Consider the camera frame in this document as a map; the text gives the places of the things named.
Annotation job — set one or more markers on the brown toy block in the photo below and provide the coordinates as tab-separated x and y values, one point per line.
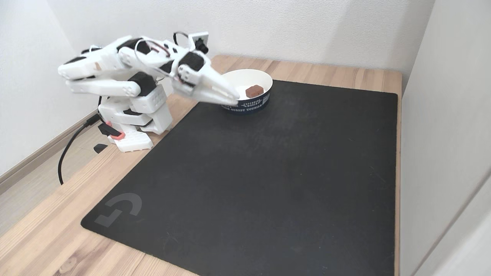
254	91

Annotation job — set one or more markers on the white paper bowl navy band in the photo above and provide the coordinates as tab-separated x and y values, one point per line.
253	105

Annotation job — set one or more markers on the black and orange clamp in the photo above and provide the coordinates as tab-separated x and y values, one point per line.
112	131

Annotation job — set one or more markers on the black desk mat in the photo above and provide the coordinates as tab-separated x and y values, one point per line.
249	191

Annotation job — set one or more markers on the wooden baseboard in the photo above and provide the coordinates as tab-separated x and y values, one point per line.
30	161

